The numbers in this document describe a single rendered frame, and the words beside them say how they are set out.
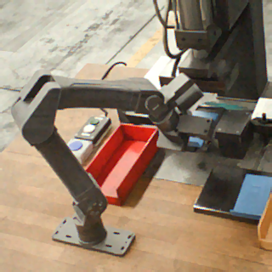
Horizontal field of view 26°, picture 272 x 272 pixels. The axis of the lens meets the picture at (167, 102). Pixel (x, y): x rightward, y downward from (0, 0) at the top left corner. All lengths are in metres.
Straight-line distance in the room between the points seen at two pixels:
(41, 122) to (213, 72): 0.48
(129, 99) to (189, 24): 0.27
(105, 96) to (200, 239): 0.41
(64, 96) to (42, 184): 0.52
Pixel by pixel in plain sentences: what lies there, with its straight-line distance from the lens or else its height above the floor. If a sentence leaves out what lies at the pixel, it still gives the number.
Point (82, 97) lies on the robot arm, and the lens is 1.21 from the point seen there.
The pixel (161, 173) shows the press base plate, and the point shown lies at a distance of 1.59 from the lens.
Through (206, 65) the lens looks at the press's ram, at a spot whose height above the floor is 1.18.
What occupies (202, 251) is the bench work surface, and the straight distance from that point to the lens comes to 1.38.
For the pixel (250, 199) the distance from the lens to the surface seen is 1.45.
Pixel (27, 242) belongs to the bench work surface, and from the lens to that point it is 1.52.
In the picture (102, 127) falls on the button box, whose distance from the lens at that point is 1.75.
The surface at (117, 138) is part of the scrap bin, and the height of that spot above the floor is 0.93.
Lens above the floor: 1.93
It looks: 34 degrees down
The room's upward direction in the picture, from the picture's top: 11 degrees counter-clockwise
